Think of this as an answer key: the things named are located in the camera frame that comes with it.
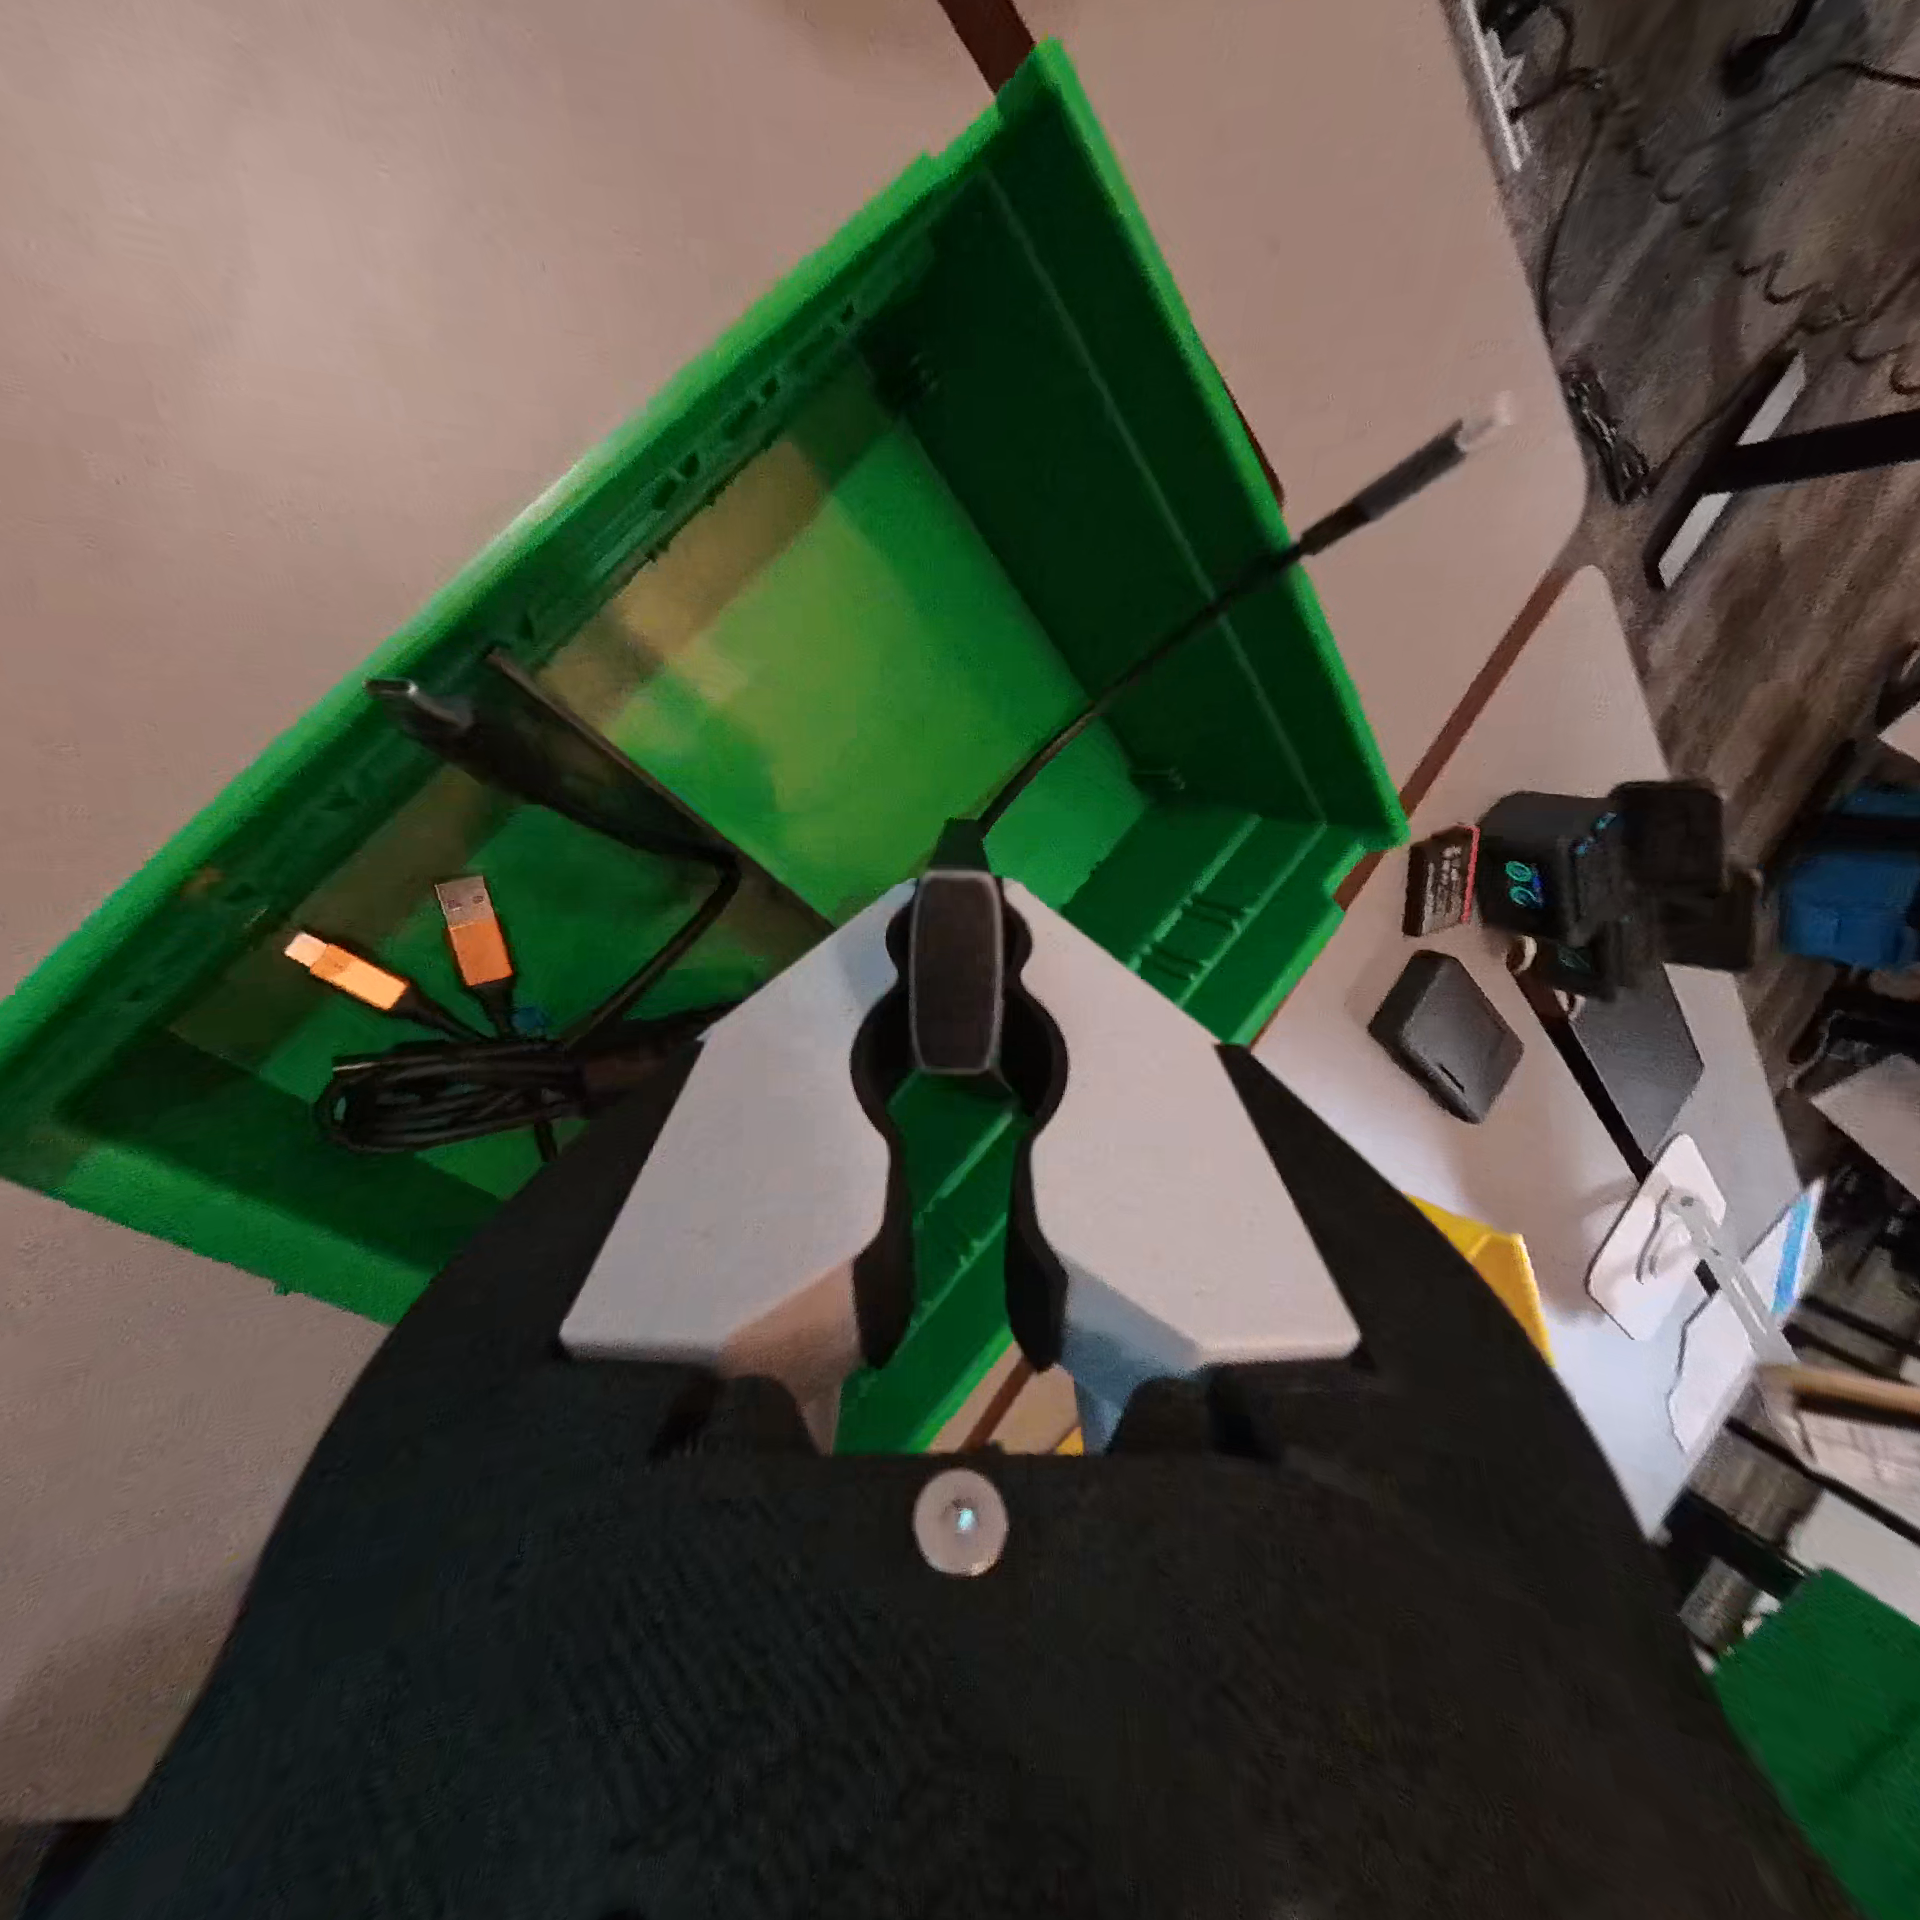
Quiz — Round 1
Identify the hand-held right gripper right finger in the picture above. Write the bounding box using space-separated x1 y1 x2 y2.
999 880 1370 1454

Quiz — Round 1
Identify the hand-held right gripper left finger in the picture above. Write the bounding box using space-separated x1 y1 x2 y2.
555 880 919 1372

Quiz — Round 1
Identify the black USB cable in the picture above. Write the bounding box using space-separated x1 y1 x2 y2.
908 394 1520 1080
364 648 745 1050

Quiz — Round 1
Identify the orange plug USB cable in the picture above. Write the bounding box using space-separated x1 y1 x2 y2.
283 875 705 1157

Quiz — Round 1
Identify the green plastic bin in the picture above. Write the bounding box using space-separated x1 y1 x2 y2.
0 35 1412 1457
1712 1567 1920 1920

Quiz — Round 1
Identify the black power bank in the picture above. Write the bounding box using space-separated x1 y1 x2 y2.
1368 947 1528 1129

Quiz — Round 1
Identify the yellow plastic bin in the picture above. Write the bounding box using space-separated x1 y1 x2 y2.
1402 1194 1559 1364

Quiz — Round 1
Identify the small black red battery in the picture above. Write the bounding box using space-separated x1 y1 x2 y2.
1402 826 1485 937

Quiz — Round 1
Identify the black charger with blue lights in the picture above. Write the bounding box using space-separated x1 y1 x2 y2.
1479 787 1620 998

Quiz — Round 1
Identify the dark flat tablet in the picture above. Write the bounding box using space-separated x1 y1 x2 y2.
1513 957 1707 1166

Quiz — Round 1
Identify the wooden document stand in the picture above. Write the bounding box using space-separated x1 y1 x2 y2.
1755 1356 1920 1476

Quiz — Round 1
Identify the blue bag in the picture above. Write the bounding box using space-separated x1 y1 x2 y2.
1777 787 1920 968

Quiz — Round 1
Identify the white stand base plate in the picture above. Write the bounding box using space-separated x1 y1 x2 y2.
1588 1136 1729 1341

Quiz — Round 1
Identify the black action camera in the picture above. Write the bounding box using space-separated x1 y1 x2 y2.
1603 778 1764 976

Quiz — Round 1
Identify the black table leg frame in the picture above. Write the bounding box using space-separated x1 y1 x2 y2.
1641 352 1920 590

